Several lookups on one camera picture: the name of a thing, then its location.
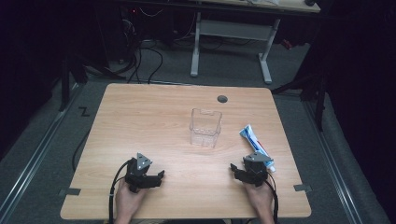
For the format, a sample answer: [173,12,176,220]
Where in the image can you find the black floor cable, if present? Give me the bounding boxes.
[71,128,92,173]

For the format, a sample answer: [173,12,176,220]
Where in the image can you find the person's right hand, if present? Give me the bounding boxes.
[242,180,276,218]

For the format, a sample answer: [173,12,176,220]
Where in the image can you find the wooden desk with white legs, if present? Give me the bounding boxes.
[189,0,321,85]

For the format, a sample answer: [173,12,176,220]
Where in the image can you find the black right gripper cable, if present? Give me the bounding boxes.
[264,171,280,224]

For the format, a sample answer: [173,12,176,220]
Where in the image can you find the bundle of black floor cables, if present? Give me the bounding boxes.
[120,18,164,85]

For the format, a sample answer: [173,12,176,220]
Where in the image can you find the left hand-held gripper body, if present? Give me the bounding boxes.
[124,152,154,193]

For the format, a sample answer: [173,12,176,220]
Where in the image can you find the person's left hand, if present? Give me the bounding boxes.
[115,178,149,218]

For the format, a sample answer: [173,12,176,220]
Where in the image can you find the black metal stand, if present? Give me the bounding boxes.
[270,69,329,133]
[58,55,89,112]

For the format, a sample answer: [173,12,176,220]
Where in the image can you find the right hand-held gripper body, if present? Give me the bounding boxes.
[242,151,275,188]

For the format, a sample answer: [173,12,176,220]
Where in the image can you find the grey tape strip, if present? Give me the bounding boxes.
[58,188,82,197]
[293,183,313,192]

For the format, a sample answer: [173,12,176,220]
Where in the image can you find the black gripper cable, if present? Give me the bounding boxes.
[107,159,132,224]
[264,171,280,224]

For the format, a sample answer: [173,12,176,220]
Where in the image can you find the metal floor rail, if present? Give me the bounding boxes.
[0,83,82,217]
[302,100,364,224]

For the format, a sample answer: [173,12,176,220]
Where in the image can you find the blue and white toothpaste tube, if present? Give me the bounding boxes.
[238,123,277,174]

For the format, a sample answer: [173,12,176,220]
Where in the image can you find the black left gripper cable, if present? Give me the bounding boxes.
[107,159,132,224]

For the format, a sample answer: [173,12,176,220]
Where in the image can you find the clear plastic container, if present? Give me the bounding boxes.
[189,107,223,149]

